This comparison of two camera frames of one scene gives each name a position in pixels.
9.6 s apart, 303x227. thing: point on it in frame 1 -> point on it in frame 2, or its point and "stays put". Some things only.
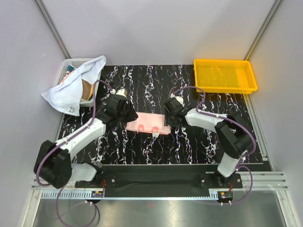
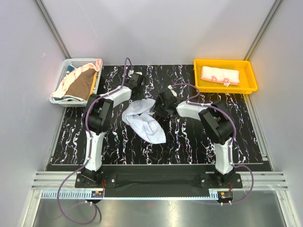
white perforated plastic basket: x=77 y=61 stays put
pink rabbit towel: x=152 y=123 -> x=226 y=76
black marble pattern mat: x=151 y=139 stays put
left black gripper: x=132 y=115 -> x=139 y=97
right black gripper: x=168 y=121 -> x=156 y=108
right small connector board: x=225 y=196 stays put
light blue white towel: x=66 y=93 -> x=137 y=114
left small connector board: x=97 y=194 stays put
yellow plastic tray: x=224 y=76 stays put
